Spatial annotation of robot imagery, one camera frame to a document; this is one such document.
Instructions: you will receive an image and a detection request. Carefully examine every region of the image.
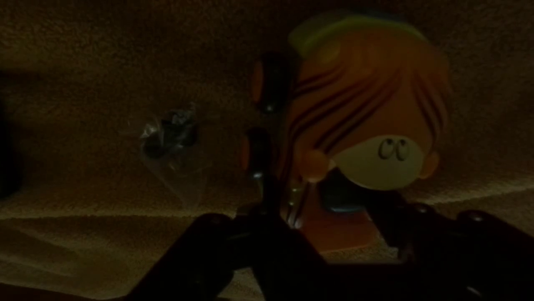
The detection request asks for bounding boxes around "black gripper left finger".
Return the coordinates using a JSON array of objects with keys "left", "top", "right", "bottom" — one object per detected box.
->
[{"left": 123, "top": 205, "right": 335, "bottom": 301}]

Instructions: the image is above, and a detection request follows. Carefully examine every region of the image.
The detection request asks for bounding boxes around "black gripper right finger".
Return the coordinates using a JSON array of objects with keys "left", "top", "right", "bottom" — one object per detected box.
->
[{"left": 382, "top": 200, "right": 534, "bottom": 301}]

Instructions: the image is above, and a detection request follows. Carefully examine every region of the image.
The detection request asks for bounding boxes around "clear plastic bag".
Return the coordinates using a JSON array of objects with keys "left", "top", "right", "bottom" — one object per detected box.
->
[{"left": 135, "top": 102, "right": 222, "bottom": 210}]

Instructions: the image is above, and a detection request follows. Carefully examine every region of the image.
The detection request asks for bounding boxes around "beige blanket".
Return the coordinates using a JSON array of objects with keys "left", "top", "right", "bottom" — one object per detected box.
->
[{"left": 0, "top": 174, "right": 534, "bottom": 301}]

